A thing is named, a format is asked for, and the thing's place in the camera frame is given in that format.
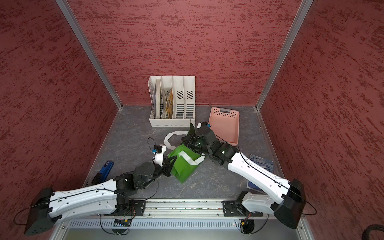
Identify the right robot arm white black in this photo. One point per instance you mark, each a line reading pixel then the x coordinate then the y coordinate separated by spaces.
pixel 286 199

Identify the pink perforated plastic basket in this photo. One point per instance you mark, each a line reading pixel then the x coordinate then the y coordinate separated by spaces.
pixel 225 123

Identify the green insulated delivery bag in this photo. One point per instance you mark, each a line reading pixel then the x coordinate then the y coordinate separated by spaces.
pixel 187 160

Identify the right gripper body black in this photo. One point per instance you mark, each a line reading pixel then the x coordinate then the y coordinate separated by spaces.
pixel 195 143

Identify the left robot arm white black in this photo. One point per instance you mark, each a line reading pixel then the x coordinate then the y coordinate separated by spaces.
pixel 123 186

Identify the yellow book in organizer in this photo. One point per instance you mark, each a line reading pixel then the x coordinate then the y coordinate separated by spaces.
pixel 169 103

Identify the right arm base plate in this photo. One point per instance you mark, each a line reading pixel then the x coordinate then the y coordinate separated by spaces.
pixel 235 209

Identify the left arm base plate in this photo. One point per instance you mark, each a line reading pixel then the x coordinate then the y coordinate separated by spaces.
pixel 135 207

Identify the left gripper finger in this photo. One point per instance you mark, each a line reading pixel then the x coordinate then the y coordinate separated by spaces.
pixel 172 169
pixel 170 160

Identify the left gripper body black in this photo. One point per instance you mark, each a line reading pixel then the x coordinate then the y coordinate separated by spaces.
pixel 159 170

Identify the blue paperback book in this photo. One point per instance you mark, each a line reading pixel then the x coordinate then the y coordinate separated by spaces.
pixel 263 163

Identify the blue black stapler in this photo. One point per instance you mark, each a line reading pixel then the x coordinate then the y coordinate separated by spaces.
pixel 102 175

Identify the aluminium mounting rail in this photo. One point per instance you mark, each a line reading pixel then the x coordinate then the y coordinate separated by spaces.
pixel 192 208

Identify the white file organizer rack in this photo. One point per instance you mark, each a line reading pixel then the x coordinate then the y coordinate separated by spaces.
pixel 184 96

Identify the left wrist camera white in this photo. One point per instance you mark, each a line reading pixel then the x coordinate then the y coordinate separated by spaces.
pixel 158 151

